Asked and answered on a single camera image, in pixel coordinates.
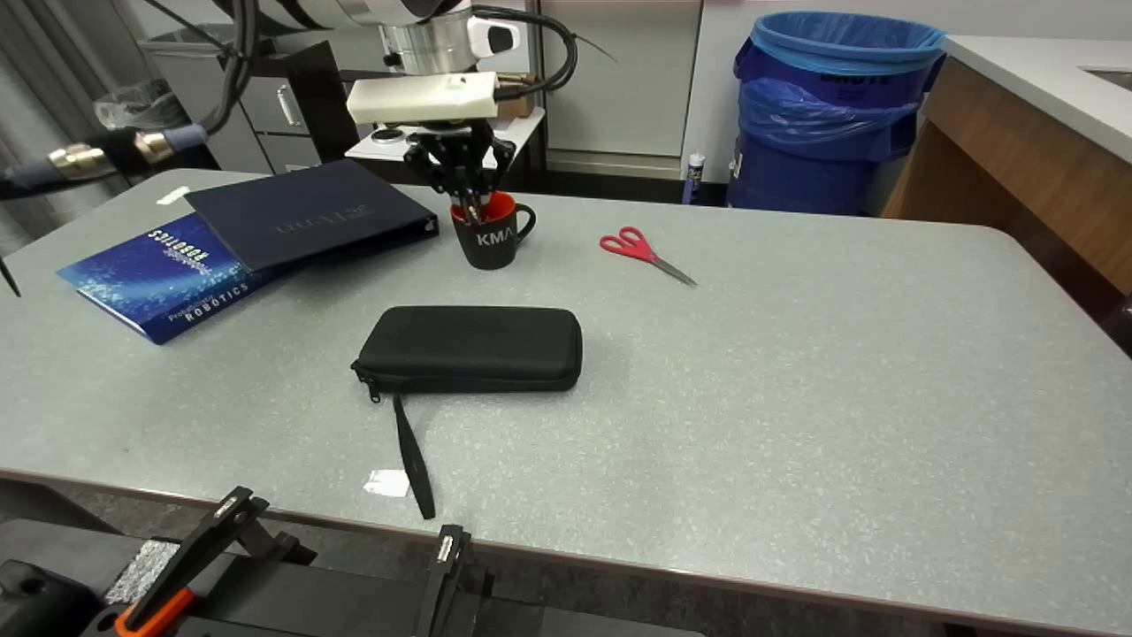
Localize large blue trash bin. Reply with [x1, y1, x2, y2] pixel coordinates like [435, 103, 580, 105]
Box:
[724, 40, 934, 221]

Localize light blue bin liner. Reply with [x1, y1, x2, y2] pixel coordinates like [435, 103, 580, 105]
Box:
[747, 10, 953, 81]

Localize black equipment base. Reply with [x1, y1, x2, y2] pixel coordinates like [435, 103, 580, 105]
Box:
[0, 516, 711, 637]

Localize light grey wrist camera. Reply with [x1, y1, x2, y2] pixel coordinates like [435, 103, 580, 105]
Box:
[343, 72, 503, 132]

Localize small white table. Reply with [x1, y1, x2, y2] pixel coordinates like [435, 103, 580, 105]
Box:
[343, 105, 552, 187]

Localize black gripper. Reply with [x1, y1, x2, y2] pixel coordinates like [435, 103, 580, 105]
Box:
[402, 116, 519, 228]

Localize black mug red interior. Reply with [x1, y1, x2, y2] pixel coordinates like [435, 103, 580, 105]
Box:
[450, 193, 539, 272]

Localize dark navy binder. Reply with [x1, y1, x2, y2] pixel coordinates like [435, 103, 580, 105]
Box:
[184, 156, 443, 279]

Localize black zip case with strap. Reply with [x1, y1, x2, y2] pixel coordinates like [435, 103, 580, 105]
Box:
[346, 306, 588, 525]

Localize sleeved hose with gold fittings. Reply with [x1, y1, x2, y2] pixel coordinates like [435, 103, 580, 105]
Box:
[0, 119, 218, 201]

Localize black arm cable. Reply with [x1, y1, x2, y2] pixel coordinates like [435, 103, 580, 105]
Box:
[137, 0, 266, 138]

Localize red-handled scissors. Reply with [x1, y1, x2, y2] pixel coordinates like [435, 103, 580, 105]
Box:
[598, 222, 701, 289]

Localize white wall panel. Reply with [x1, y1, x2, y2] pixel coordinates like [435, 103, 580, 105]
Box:
[542, 0, 708, 160]

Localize blue printed book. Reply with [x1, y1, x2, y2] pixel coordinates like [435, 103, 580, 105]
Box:
[56, 209, 286, 346]

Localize clear plastic bag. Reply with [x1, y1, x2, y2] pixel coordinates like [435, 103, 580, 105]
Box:
[92, 81, 182, 134]

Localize orange and black clamp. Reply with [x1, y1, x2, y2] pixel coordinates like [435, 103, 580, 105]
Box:
[79, 484, 319, 637]

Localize grey filing cabinet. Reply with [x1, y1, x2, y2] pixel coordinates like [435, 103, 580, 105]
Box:
[137, 29, 359, 176]

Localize black camera cable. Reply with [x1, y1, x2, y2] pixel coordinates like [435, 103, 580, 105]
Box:
[466, 0, 584, 103]

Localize wooden counter with grey top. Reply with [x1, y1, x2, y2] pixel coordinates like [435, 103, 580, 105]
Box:
[880, 32, 1132, 358]

